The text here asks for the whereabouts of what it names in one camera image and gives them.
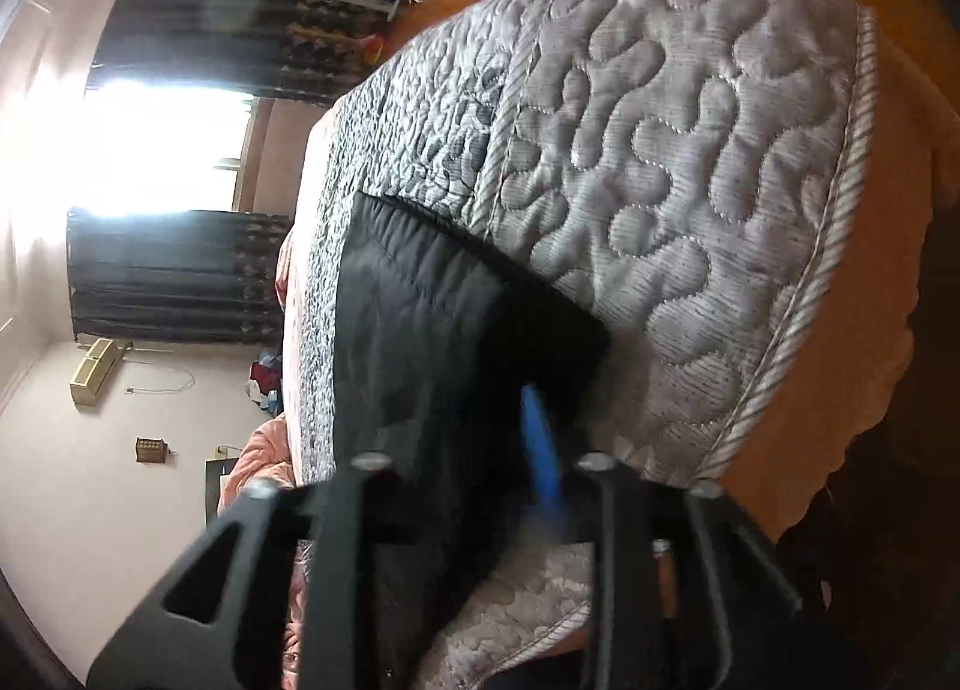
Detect grey quilted bedspread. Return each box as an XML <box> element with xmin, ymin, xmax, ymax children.
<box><xmin>289</xmin><ymin>0</ymin><xmax>880</xmax><ymax>690</ymax></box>

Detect colourful clothes heap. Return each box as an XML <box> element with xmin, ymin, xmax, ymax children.
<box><xmin>246</xmin><ymin>352</ymin><xmax>284</xmax><ymax>415</ymax></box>

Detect thin wall cable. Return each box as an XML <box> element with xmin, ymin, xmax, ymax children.
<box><xmin>124</xmin><ymin>362</ymin><xmax>197</xmax><ymax>396</ymax></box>

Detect dark patterned curtain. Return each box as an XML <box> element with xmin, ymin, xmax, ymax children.
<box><xmin>90</xmin><ymin>0</ymin><xmax>395</xmax><ymax>107</ymax></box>
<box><xmin>66</xmin><ymin>208</ymin><xmax>295</xmax><ymax>347</ymax></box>

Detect black padded pants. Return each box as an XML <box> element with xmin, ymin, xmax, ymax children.
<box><xmin>330</xmin><ymin>193</ymin><xmax>612</xmax><ymax>690</ymax></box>

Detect bright window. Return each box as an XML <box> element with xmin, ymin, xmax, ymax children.
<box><xmin>30</xmin><ymin>81</ymin><xmax>260</xmax><ymax>220</ymax></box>

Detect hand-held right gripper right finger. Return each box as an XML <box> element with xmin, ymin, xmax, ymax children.
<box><xmin>520</xmin><ymin>381</ymin><xmax>880</xmax><ymax>690</ymax></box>

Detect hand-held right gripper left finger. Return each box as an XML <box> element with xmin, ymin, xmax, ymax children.
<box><xmin>86</xmin><ymin>454</ymin><xmax>402</xmax><ymax>690</ymax></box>

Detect pink quilted blanket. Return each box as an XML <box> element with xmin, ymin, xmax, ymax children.
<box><xmin>217</xmin><ymin>411</ymin><xmax>320</xmax><ymax>690</ymax></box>

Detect beige wall air conditioner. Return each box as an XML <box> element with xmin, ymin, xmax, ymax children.
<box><xmin>69</xmin><ymin>337</ymin><xmax>122</xmax><ymax>407</ymax></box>

